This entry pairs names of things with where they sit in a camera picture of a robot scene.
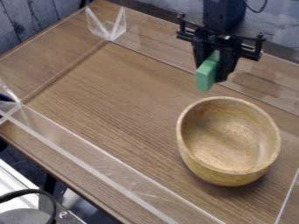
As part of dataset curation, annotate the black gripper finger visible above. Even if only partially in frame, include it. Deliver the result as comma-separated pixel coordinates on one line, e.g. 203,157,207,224
191,29,217,67
214,36,242,82

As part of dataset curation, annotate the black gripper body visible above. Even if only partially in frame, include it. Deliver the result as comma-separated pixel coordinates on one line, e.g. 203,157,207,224
177,0,267,60

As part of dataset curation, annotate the green rectangular block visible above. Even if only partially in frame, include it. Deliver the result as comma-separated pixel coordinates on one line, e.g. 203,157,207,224
195,51,221,92

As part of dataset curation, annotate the light wooden bowl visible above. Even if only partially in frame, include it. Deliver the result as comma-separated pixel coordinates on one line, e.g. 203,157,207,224
175,96,282,186

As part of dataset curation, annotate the clear acrylic right panel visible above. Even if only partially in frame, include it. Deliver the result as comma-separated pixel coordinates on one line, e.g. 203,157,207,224
275,169,299,224

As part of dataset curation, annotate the clear acrylic corner bracket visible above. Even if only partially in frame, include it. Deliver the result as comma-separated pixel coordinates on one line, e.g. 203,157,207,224
86,8,127,42

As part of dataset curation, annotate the clear acrylic front wall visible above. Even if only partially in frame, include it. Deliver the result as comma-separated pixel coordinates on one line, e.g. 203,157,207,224
0,84,226,224

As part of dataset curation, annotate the grey metal bracket with screw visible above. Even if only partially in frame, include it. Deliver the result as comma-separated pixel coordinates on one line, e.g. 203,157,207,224
39,194,87,224

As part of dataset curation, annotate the black cable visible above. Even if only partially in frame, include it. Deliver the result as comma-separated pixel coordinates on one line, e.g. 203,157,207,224
0,188,58,224

